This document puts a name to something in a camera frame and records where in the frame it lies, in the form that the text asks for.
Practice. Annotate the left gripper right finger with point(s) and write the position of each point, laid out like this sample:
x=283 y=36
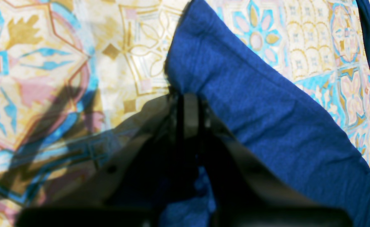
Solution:
x=246 y=193

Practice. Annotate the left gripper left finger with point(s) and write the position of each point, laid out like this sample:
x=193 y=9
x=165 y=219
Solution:
x=129 y=190

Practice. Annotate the blue long-sleeve T-shirt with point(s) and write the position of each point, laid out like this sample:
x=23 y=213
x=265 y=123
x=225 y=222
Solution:
x=290 y=132

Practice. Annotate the patterned tile tablecloth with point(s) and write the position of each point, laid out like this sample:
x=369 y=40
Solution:
x=77 y=77

